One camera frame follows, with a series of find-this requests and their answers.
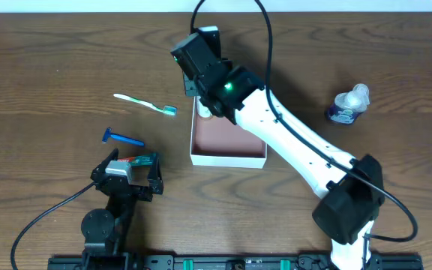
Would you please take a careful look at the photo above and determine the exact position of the red green toothpaste tube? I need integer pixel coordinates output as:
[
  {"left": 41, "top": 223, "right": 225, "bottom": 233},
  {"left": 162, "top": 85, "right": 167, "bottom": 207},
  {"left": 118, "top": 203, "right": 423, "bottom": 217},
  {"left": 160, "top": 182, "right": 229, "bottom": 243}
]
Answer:
[{"left": 118, "top": 153, "right": 157, "bottom": 167}]

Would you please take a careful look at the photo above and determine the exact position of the small clear pump bottle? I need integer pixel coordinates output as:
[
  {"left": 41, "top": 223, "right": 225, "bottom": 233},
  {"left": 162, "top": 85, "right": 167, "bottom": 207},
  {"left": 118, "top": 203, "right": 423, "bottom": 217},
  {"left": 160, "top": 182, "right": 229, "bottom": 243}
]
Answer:
[{"left": 326, "top": 83, "right": 370, "bottom": 125}]

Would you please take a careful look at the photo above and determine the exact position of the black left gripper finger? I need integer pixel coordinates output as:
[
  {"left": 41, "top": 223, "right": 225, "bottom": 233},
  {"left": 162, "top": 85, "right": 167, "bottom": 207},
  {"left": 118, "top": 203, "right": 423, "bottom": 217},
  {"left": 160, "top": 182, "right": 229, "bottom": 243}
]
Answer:
[
  {"left": 147, "top": 153, "right": 164, "bottom": 195},
  {"left": 91, "top": 148, "right": 119, "bottom": 179}
]

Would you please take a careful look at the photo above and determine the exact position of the white Pantene tube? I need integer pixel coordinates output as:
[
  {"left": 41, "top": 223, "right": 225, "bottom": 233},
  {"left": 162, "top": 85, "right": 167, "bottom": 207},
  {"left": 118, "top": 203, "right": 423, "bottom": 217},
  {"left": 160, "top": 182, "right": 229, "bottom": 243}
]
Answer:
[{"left": 196, "top": 96, "right": 212, "bottom": 119}]

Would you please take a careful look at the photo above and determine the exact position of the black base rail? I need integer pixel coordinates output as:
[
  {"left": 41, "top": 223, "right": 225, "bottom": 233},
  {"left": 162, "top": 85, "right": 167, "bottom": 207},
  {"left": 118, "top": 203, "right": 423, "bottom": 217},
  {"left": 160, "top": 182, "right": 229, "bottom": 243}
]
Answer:
[{"left": 46, "top": 251, "right": 425, "bottom": 270}]

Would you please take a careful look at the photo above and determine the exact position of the white square box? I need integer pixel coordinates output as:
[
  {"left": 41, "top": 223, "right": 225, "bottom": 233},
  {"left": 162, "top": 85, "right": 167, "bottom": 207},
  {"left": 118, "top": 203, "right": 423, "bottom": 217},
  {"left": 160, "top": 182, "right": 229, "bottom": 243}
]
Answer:
[{"left": 189, "top": 97, "right": 267, "bottom": 169}]

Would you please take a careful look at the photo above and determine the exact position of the white green toothbrush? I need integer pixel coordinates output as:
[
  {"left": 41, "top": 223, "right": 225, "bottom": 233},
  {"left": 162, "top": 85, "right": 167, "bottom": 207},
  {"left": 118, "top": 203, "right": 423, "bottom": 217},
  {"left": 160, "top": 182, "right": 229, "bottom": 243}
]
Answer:
[{"left": 113, "top": 93, "right": 177, "bottom": 116}]

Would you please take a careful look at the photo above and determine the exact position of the blue disposable razor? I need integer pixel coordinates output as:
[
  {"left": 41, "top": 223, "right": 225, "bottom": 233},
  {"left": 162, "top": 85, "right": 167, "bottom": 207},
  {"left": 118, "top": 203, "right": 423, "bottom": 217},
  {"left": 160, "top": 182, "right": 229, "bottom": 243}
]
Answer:
[{"left": 102, "top": 127, "right": 145, "bottom": 146}]

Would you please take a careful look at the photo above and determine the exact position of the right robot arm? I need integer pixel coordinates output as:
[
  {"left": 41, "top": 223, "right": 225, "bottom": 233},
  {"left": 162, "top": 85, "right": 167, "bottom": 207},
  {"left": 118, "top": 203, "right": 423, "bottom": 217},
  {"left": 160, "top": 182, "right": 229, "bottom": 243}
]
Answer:
[{"left": 170, "top": 32, "right": 384, "bottom": 269}]

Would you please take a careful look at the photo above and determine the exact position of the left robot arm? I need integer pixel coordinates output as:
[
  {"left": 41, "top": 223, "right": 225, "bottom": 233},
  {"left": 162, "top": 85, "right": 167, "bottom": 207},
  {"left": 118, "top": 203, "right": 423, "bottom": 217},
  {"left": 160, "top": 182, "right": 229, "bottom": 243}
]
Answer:
[{"left": 79, "top": 149, "right": 164, "bottom": 270}]

